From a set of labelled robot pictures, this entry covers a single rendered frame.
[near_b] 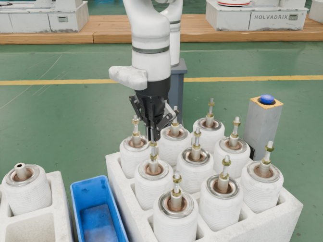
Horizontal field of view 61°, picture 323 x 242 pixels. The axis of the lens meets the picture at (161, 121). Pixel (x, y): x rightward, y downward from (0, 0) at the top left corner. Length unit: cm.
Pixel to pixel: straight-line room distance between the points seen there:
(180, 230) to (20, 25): 251
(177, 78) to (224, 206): 65
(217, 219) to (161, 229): 13
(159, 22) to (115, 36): 210
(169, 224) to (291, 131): 93
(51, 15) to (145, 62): 227
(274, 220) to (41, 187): 55
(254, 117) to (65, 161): 73
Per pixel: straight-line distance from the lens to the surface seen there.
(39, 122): 145
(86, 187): 89
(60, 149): 123
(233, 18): 272
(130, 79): 48
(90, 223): 92
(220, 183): 64
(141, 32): 49
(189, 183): 72
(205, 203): 65
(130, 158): 75
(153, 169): 67
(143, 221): 67
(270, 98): 89
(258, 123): 90
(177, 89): 117
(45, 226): 77
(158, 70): 51
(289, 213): 76
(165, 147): 79
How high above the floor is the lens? 70
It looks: 32 degrees down
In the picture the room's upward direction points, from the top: straight up
